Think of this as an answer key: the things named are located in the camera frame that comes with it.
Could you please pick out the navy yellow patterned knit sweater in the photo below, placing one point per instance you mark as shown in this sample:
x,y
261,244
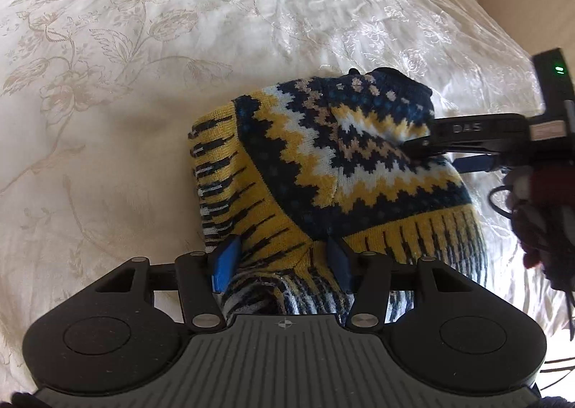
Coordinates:
x,y
314,156

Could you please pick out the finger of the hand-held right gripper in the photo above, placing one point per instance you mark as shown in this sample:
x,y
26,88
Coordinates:
x,y
476,129
476,164

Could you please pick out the person's right hand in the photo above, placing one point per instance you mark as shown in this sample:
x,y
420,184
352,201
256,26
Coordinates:
x,y
550,192

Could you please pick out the cream floral bedspread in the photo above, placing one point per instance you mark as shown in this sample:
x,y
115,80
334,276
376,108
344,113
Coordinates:
x,y
134,120

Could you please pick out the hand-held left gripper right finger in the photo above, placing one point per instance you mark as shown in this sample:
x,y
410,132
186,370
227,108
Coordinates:
x,y
339,266

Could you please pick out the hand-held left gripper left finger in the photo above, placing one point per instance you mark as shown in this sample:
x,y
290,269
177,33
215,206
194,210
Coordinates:
x,y
227,266

